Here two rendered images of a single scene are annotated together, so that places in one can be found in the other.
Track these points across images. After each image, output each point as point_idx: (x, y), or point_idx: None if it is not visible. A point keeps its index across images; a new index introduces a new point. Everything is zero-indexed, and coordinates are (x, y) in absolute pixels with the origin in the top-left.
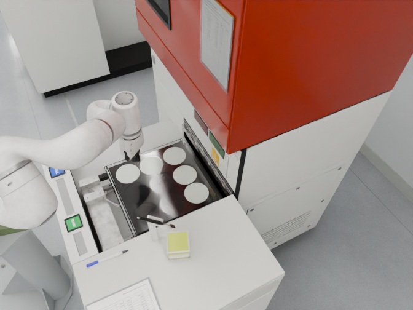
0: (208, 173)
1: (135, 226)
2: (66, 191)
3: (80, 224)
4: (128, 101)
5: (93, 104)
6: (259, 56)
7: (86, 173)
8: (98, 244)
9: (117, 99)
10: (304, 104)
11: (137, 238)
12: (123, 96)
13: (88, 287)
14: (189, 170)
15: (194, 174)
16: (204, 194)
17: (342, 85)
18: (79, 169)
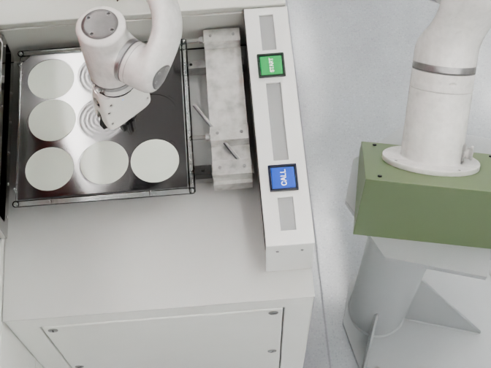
0: (7, 122)
1: (177, 57)
2: (272, 130)
3: (261, 58)
4: (93, 14)
5: (158, 11)
6: None
7: (235, 232)
8: (248, 85)
9: (112, 25)
10: None
11: (180, 8)
12: (99, 28)
13: None
14: (38, 126)
15: (34, 114)
16: (39, 71)
17: None
18: (248, 248)
